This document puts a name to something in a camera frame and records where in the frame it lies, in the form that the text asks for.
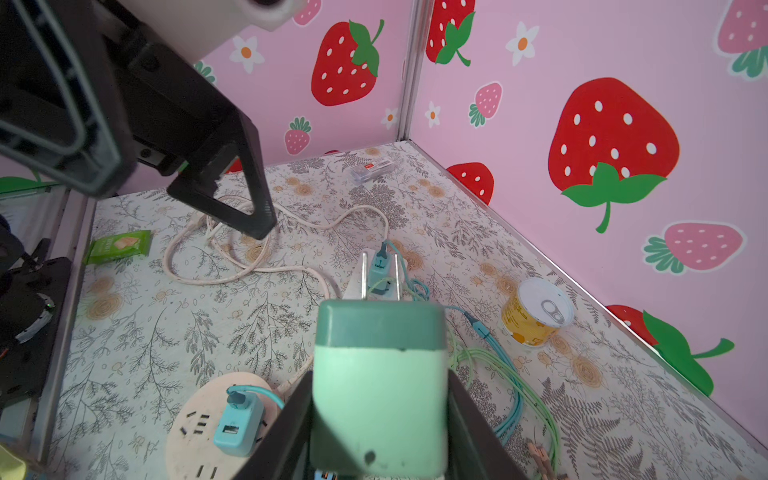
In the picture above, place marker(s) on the small clear red-capped item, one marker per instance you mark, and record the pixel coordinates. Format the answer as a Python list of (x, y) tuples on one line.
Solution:
[(371, 170)]

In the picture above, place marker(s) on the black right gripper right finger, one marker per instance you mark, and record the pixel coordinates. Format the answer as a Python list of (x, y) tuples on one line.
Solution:
[(474, 451)]

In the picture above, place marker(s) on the silver aluminium corner post left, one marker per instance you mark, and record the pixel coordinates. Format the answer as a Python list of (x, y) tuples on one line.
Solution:
[(419, 27)]

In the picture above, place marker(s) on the yellow labelled food can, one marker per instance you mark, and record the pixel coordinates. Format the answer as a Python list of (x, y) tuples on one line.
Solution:
[(536, 311)]

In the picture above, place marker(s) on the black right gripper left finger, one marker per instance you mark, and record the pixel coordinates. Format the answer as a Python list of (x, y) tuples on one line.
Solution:
[(284, 451)]

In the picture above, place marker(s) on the white multicolour power strip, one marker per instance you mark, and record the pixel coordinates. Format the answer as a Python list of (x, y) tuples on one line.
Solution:
[(358, 283)]

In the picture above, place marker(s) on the teal charger plug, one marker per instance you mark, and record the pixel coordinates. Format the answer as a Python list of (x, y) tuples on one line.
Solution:
[(237, 431), (380, 279)]

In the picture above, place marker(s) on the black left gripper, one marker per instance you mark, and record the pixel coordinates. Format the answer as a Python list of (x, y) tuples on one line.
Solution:
[(78, 90)]

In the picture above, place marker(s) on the round pink power socket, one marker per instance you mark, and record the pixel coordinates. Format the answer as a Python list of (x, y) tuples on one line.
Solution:
[(190, 451)]

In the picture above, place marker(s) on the green snack packet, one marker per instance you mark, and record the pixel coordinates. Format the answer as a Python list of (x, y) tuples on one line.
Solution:
[(117, 247)]

